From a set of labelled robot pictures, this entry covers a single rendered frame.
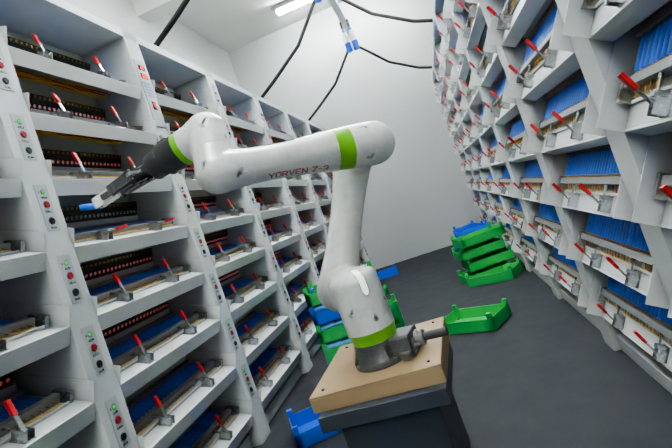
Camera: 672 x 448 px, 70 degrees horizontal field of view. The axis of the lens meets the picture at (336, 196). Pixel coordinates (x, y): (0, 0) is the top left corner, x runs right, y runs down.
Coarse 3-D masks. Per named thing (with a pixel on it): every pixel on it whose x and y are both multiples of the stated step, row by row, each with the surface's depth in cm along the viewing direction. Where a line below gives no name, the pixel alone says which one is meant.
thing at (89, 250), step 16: (80, 224) 155; (96, 224) 163; (176, 224) 186; (96, 240) 140; (112, 240) 141; (128, 240) 149; (144, 240) 157; (160, 240) 167; (80, 256) 128; (96, 256) 135
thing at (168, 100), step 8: (152, 80) 197; (160, 88) 237; (160, 96) 201; (168, 96) 212; (176, 96) 252; (192, 96) 239; (160, 104) 201; (168, 104) 207; (176, 104) 214; (184, 104) 221; (192, 104) 228; (200, 104) 238; (208, 104) 257; (216, 104) 256; (168, 112) 230; (176, 112) 236; (184, 112) 247; (192, 112) 228; (216, 112) 254
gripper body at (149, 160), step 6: (144, 156) 128; (150, 156) 127; (144, 162) 127; (150, 162) 126; (156, 162) 126; (138, 168) 127; (144, 168) 127; (150, 168) 126; (156, 168) 126; (162, 168) 127; (138, 174) 127; (144, 174) 128; (150, 174) 131; (156, 174) 127; (162, 174) 128; (168, 174) 130
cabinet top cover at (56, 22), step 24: (0, 0) 143; (24, 0) 147; (48, 0) 151; (0, 24) 154; (24, 24) 159; (48, 24) 163; (72, 24) 168; (96, 24) 174; (72, 48) 184; (96, 48) 190; (144, 48) 204; (168, 72) 237; (192, 72) 248
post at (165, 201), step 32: (128, 32) 193; (96, 64) 191; (128, 64) 188; (96, 96) 191; (128, 96) 189; (160, 128) 191; (160, 192) 187; (192, 224) 189; (160, 256) 188; (192, 256) 186; (224, 320) 187; (224, 352) 184; (256, 416) 185
